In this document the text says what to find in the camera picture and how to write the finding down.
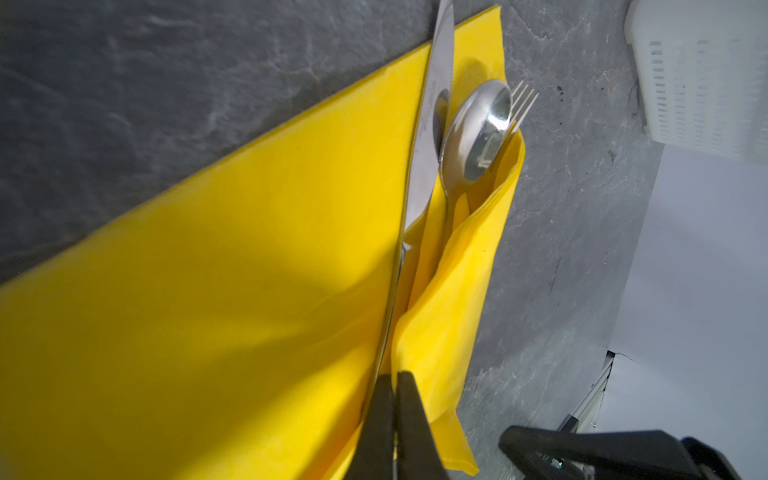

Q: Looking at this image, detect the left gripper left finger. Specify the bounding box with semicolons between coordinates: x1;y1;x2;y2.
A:
343;375;395;480

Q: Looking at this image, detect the yellow paper napkin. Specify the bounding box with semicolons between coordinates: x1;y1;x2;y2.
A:
0;4;527;480

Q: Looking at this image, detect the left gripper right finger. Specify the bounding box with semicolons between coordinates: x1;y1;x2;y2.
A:
395;371;449;480

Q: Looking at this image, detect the white plastic perforated basket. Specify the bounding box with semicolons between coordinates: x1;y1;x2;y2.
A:
624;0;767;165

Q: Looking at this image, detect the silver spoon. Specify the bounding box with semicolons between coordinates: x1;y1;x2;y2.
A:
439;79;512;241

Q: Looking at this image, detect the silver fork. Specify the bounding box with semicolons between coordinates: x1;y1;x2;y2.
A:
506;80;539;136

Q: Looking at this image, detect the silver knife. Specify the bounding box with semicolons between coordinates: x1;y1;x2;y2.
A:
360;0;455;419

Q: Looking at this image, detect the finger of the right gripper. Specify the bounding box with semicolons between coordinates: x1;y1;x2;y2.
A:
499;426;740;479

